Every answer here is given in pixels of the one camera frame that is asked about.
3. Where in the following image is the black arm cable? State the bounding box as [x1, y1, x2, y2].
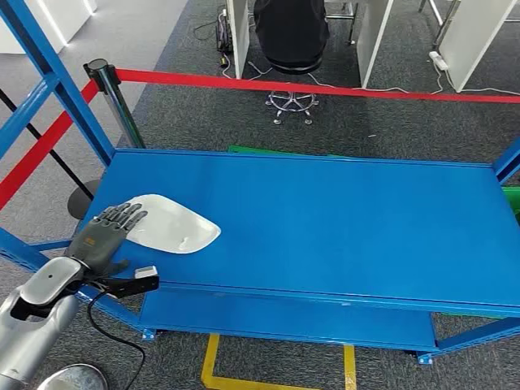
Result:
[87, 290, 146, 390]

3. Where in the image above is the black stanchion pole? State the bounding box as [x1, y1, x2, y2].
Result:
[0, 89, 100, 221]

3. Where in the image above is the white lit floor platform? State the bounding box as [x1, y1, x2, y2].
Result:
[0, 0, 98, 55]

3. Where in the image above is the blue metal shelf rack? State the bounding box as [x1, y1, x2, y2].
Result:
[0, 0, 520, 367]

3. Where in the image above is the person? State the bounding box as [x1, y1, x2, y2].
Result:
[254, 0, 331, 70]

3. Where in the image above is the black power adapter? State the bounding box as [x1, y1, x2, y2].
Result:
[215, 7, 233, 55]

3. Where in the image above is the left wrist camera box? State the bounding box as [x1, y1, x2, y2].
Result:
[98, 265, 160, 300]

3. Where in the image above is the white desk cable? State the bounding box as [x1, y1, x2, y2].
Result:
[220, 54, 273, 82]
[436, 62, 520, 97]

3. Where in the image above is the white power strip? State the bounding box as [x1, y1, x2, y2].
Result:
[429, 50, 449, 72]

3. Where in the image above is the yellow floor tape square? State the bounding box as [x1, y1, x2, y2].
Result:
[201, 333, 358, 390]

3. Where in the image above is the chrome desk frame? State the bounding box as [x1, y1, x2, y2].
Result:
[418, 0, 462, 50]

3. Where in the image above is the chrome base stool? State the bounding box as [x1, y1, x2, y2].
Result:
[266, 56, 322, 126]

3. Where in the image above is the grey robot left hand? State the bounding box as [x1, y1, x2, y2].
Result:
[64, 202, 149, 280]

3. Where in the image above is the green plastic panel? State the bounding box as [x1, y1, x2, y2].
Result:
[227, 144, 520, 224]

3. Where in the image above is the white desk panel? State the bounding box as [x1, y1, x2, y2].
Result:
[438, 0, 517, 93]
[356, 0, 395, 90]
[226, 0, 251, 80]

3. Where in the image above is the white curved plastic part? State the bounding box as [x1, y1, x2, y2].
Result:
[126, 194, 222, 255]

